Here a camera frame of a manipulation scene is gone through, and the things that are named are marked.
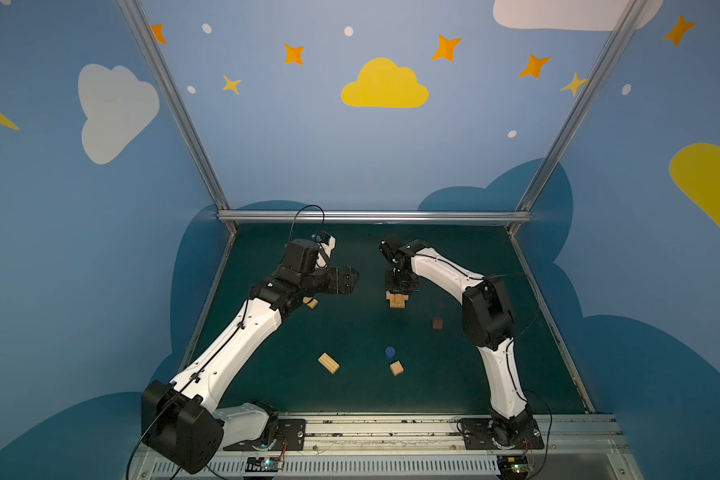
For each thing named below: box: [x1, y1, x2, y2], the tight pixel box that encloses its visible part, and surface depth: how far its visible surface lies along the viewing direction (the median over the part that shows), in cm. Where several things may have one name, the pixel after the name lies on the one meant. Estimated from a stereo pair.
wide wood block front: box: [318, 352, 340, 374], surface depth 87 cm
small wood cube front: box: [390, 360, 404, 377], surface depth 86 cm
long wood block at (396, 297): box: [386, 291, 409, 302], surface depth 100 cm
